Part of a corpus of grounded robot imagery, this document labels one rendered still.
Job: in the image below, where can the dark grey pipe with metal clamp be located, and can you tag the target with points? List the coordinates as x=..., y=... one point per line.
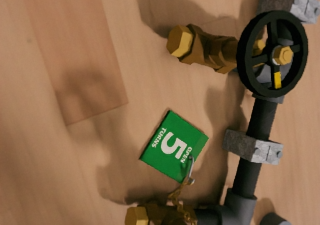
x=225, y=53

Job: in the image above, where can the grey cylinder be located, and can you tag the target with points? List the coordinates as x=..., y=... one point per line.
x=274, y=219

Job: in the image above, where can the green tag with chain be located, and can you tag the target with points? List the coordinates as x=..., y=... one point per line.
x=170, y=149

